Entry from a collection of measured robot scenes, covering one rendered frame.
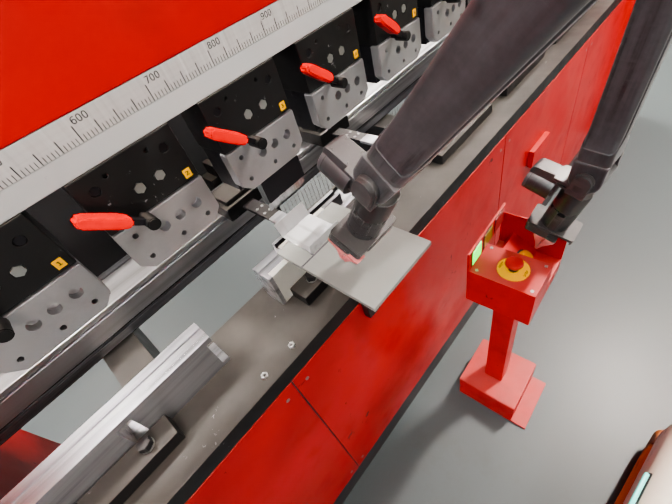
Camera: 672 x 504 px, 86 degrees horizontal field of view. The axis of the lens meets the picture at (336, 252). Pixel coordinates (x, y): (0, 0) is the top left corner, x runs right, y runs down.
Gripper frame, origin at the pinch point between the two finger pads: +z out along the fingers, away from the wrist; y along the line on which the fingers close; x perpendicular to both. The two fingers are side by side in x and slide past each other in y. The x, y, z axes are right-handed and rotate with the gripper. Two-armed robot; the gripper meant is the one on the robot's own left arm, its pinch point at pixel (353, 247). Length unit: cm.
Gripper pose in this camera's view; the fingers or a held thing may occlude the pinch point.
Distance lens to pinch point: 67.9
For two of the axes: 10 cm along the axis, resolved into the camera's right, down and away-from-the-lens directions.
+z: -1.6, 4.0, 9.0
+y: -6.5, 6.5, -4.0
